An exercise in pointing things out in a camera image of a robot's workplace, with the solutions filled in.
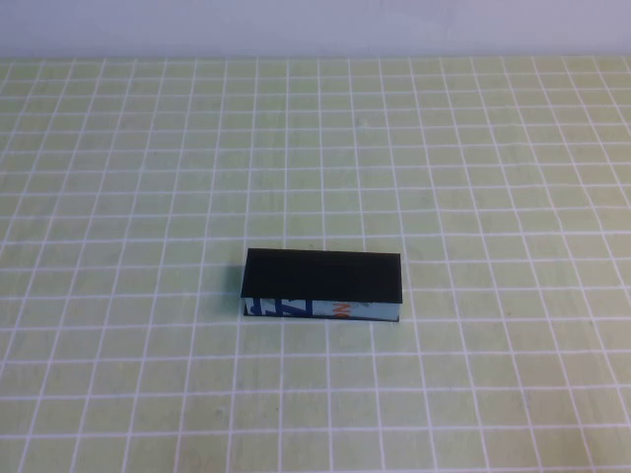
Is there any black glasses case printed front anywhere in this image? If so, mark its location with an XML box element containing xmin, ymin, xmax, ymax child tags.
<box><xmin>240</xmin><ymin>247</ymin><xmax>405</xmax><ymax>324</ymax></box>

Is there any green checked tablecloth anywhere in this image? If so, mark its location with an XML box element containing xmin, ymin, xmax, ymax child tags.
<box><xmin>0</xmin><ymin>54</ymin><xmax>631</xmax><ymax>473</ymax></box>

